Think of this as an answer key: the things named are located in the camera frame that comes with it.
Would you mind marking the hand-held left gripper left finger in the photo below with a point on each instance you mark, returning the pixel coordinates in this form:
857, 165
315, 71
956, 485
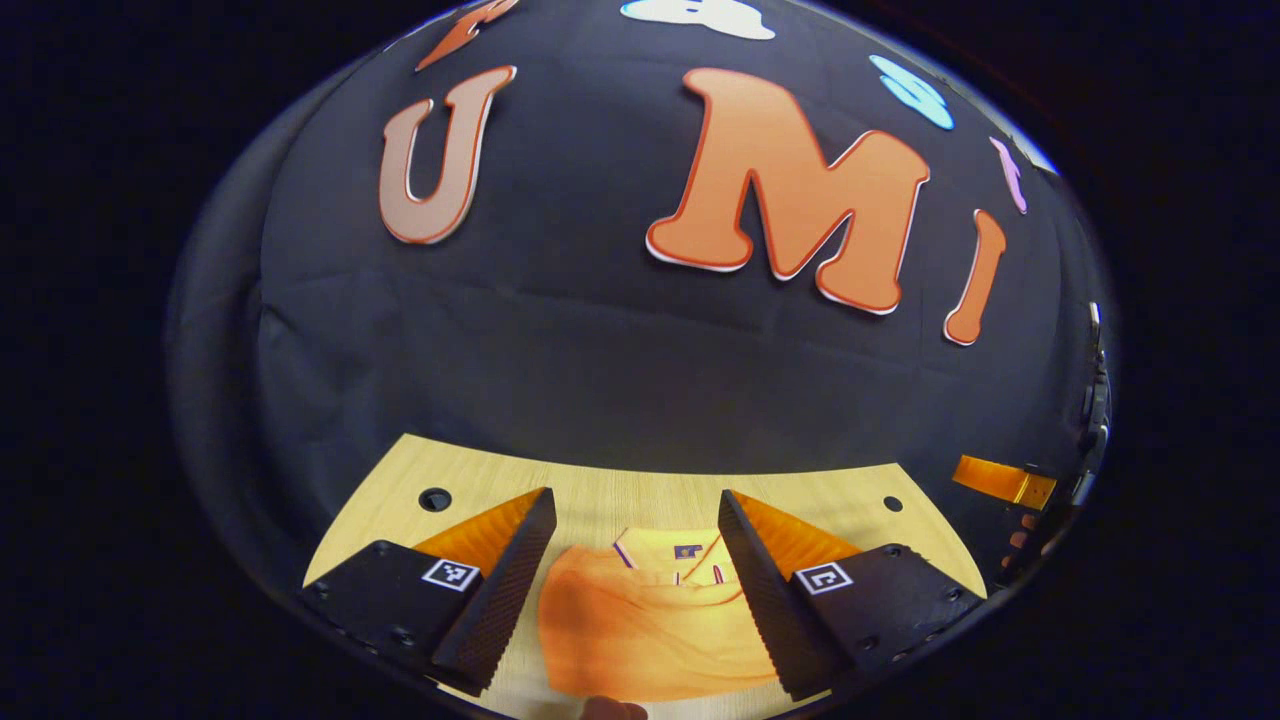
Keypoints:
505, 590

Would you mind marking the black backdrop cloth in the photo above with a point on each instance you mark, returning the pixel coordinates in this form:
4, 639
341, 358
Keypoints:
600, 350

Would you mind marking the orange polo T-shirt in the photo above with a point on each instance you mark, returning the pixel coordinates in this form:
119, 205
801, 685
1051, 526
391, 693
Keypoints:
640, 630

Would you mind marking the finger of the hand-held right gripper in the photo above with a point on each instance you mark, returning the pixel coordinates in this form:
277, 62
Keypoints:
1005, 482

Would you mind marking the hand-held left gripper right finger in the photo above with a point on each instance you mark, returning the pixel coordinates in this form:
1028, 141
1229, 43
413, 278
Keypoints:
770, 600

